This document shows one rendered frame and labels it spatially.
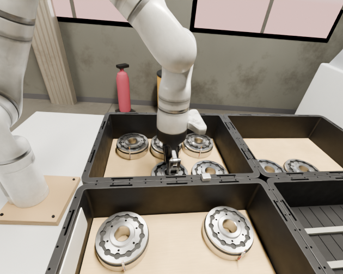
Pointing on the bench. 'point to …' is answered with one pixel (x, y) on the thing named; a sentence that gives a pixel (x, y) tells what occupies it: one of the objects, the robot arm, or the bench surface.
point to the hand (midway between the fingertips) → (169, 167)
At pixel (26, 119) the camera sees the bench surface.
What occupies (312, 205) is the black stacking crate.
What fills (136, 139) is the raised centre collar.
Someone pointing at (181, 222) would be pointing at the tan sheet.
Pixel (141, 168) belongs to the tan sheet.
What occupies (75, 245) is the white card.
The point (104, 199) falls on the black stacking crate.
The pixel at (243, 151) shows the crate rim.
